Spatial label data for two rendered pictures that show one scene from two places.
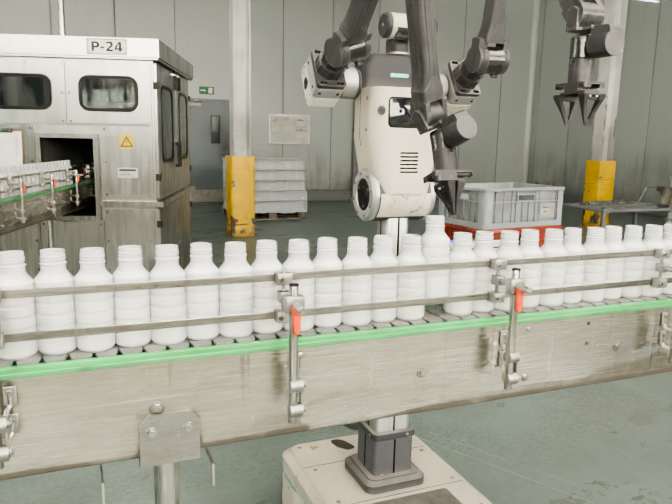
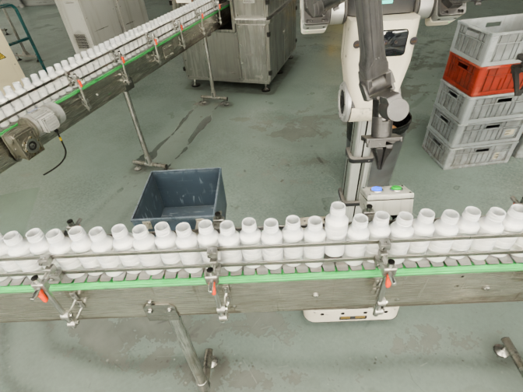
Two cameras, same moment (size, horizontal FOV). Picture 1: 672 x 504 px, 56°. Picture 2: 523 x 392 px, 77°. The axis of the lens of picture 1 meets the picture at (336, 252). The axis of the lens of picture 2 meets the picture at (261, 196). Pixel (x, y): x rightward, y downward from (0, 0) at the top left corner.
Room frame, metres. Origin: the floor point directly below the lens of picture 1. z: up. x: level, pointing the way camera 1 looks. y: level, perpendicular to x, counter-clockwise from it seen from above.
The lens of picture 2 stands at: (0.61, -0.28, 1.77)
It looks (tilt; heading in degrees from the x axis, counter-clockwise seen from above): 40 degrees down; 25
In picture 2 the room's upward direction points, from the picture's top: 4 degrees counter-clockwise
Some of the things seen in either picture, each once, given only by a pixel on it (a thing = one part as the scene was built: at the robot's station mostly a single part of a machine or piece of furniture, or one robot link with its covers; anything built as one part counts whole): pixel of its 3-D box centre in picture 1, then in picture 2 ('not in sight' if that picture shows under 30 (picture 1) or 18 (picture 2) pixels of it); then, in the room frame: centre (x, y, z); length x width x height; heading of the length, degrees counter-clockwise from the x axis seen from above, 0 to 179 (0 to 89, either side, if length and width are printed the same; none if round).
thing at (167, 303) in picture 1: (167, 293); (147, 249); (1.04, 0.28, 1.08); 0.06 x 0.06 x 0.17
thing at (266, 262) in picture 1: (266, 286); (209, 244); (1.11, 0.12, 1.08); 0.06 x 0.06 x 0.17
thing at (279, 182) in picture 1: (263, 187); not in sight; (11.02, 1.28, 0.50); 1.24 x 1.03 x 1.00; 115
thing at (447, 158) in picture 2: not in sight; (466, 144); (3.66, -0.95, 0.11); 0.61 x 0.41 x 0.22; 118
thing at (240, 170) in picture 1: (240, 195); not in sight; (8.83, 1.35, 0.55); 0.40 x 0.40 x 1.10; 22
